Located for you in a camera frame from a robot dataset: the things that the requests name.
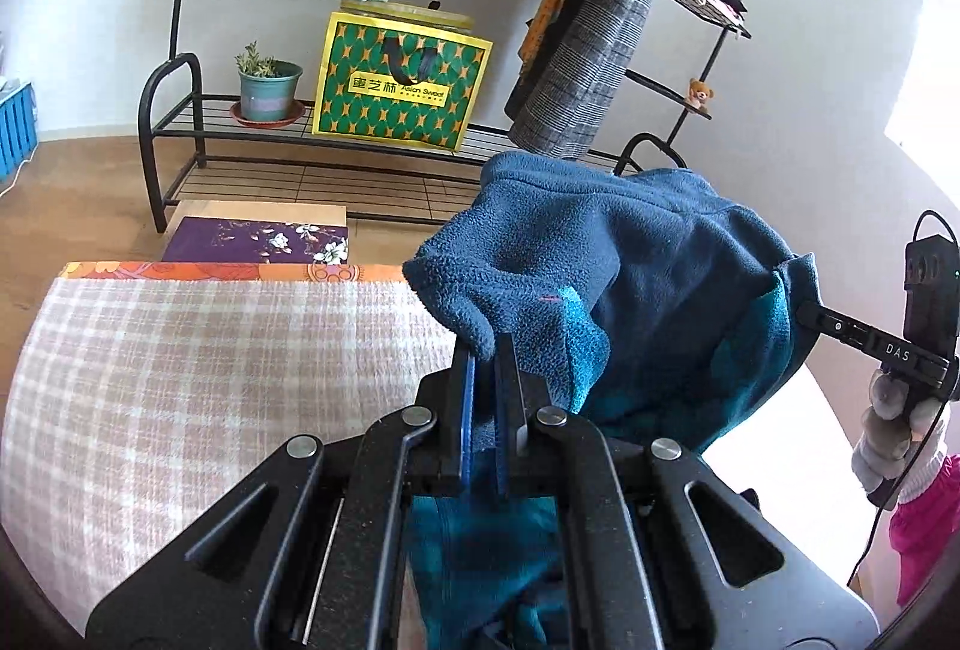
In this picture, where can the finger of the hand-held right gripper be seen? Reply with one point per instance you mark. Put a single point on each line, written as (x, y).
(836, 329)

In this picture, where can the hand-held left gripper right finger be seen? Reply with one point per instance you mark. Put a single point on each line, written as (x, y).
(501, 447)

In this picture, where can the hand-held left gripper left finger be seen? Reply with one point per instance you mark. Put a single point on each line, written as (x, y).
(466, 425)

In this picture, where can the teal blue fleece jacket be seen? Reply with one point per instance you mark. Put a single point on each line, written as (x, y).
(645, 275)

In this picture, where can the person's right forearm pink sleeve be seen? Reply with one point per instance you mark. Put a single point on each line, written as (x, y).
(930, 530)

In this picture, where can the black metal clothes rack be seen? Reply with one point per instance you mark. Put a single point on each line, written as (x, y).
(225, 129)

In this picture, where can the person's right hand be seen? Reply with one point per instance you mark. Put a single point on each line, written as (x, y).
(885, 447)

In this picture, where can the small teddy bear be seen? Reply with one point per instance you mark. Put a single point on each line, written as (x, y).
(701, 94)

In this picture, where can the beige checked blanket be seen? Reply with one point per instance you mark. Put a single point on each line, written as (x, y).
(187, 410)

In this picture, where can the purple floral box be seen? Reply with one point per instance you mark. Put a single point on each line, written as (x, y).
(255, 241)

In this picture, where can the green yellow gift bag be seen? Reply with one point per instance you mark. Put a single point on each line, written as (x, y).
(397, 88)

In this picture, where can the grey plaid coat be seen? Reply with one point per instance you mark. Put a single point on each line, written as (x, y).
(600, 43)

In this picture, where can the potted plant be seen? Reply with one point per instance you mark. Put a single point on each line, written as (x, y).
(266, 88)

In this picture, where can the orange hanging cloth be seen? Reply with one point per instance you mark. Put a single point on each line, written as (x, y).
(546, 20)

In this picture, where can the blue plastic crate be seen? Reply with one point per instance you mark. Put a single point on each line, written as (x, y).
(16, 129)

